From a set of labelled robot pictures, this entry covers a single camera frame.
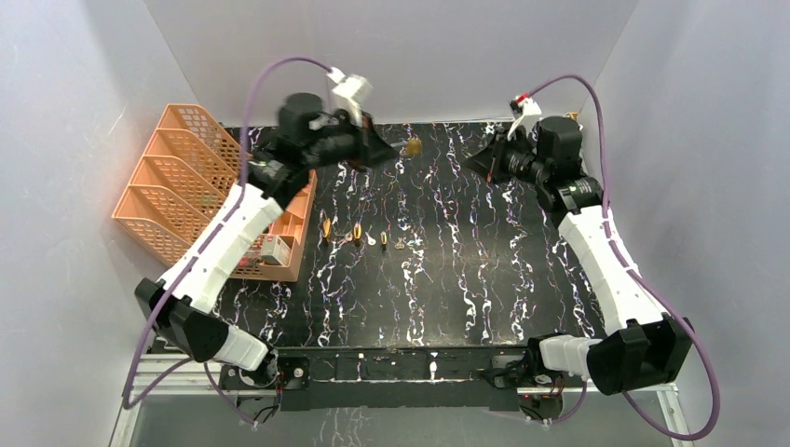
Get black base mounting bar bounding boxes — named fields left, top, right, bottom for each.
left=220, top=345, right=581, bottom=413

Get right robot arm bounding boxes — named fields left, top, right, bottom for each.
left=462, top=116, right=691, bottom=395

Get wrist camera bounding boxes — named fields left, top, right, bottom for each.
left=507, top=92, right=542, bottom=141
left=327, top=67, right=373, bottom=128

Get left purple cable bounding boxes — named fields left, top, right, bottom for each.
left=122, top=56, right=337, bottom=427

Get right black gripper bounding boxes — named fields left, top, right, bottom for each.
left=462, top=128, right=549, bottom=188

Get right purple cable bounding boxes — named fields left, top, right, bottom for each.
left=521, top=74, right=722, bottom=442

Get purple cable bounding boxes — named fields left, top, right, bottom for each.
left=122, top=56, right=337, bottom=427
left=521, top=74, right=722, bottom=442

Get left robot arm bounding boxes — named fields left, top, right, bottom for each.
left=135, top=92, right=399, bottom=387

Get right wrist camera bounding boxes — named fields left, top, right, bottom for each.
left=507, top=92, right=542, bottom=141

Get large brass padlock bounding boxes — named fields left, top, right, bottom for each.
left=320, top=210, right=334, bottom=246

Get orange plastic desk organizer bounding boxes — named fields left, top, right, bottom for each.
left=112, top=104, right=317, bottom=282

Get white staple box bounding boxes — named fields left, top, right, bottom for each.
left=259, top=235, right=292, bottom=266

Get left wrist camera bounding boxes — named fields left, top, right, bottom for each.
left=327, top=67, right=373, bottom=128

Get aluminium frame rail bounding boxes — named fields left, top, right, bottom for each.
left=123, top=346, right=678, bottom=426

